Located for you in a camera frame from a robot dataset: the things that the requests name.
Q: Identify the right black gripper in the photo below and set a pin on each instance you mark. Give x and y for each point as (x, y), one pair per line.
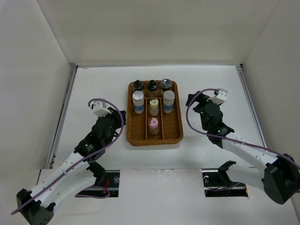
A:
(201, 99)

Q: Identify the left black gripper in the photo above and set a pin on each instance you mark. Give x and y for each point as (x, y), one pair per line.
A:
(116, 115)

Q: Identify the silver lid blue label jar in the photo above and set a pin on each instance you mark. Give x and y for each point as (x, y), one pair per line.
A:
(168, 101)
(138, 102)

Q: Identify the yellow lid spice bottle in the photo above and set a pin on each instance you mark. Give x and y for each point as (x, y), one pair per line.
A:
(154, 107)

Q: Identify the black cap white spice bottle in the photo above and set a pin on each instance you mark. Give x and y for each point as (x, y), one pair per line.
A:
(138, 85)

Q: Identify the pink lid spice bottle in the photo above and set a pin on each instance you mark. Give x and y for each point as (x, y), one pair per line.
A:
(153, 126)

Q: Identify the black cap brown spice bottle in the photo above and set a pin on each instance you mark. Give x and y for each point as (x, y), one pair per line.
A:
(152, 89)

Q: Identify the black grinder top spice bottle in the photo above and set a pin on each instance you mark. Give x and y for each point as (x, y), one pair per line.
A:
(165, 84)

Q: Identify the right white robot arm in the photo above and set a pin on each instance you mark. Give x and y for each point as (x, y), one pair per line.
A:
(277, 174)

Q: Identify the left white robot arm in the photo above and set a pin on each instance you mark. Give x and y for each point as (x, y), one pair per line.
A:
(79, 171)

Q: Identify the brown wicker divided tray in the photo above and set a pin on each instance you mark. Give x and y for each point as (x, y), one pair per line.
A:
(170, 129)

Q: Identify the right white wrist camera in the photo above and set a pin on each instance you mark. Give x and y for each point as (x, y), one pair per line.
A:
(220, 96)

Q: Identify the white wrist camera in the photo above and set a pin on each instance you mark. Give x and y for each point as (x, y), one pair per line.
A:
(99, 108)
(220, 96)

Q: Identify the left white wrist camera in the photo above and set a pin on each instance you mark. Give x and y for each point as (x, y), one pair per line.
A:
(99, 108)

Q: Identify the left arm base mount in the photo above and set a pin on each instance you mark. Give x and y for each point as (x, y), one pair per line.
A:
(106, 184)

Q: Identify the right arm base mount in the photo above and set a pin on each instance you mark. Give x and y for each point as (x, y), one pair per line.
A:
(217, 183)

